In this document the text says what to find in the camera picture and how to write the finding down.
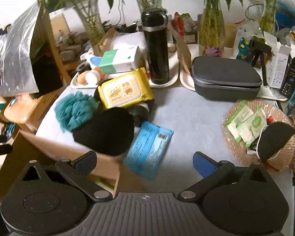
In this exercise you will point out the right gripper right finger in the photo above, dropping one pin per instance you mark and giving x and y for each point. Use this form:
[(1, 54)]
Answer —
[(203, 164)]

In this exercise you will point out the yellow wet wipes pack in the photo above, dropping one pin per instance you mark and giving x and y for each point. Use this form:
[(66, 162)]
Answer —
[(124, 91)]

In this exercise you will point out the brown egg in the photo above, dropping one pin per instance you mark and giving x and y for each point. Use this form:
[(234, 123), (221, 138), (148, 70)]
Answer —
[(81, 78)]

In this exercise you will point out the blue wipes packet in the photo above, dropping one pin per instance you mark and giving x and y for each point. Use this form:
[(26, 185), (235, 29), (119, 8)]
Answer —
[(147, 150)]

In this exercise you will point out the black soft hat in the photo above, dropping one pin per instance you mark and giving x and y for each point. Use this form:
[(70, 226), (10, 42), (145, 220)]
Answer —
[(110, 132)]

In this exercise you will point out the white cap orange bottle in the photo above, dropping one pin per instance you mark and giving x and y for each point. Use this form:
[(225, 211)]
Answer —
[(94, 76)]

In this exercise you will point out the brown cardboard box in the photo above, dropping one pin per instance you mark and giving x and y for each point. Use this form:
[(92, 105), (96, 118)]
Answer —
[(26, 147)]

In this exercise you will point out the grey zip hard case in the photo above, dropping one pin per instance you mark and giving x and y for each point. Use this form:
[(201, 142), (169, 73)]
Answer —
[(222, 71)]

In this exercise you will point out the woven round basket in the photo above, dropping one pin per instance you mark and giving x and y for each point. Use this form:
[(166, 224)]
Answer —
[(242, 126)]

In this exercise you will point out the black garbage bag roll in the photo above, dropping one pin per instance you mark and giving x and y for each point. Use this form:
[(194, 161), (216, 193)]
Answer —
[(140, 112)]

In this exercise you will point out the black half round sponge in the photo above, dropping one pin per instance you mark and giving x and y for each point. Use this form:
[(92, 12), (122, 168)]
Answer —
[(272, 139)]

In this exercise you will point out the right glass vase bamboo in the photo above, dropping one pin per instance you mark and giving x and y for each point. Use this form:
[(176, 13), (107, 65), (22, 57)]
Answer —
[(211, 34)]

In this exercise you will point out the green white tissue box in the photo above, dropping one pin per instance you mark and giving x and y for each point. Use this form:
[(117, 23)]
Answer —
[(120, 60)]

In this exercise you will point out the brown paper bag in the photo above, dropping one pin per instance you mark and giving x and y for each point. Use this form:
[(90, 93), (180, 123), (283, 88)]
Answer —
[(183, 52)]

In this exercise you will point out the teal mesh bath sponge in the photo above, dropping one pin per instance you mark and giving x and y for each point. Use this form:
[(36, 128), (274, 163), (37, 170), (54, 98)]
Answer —
[(74, 110)]

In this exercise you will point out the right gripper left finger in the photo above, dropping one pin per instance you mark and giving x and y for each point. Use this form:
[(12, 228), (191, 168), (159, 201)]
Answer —
[(86, 163)]

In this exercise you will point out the black tape roll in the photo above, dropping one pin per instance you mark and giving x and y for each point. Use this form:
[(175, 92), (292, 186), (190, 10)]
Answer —
[(82, 67)]

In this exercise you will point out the wooden chair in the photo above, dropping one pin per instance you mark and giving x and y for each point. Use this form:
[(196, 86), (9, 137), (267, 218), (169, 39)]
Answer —
[(27, 112)]

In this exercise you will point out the black thermos bottle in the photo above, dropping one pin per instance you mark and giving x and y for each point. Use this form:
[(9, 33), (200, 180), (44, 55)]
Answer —
[(154, 27)]

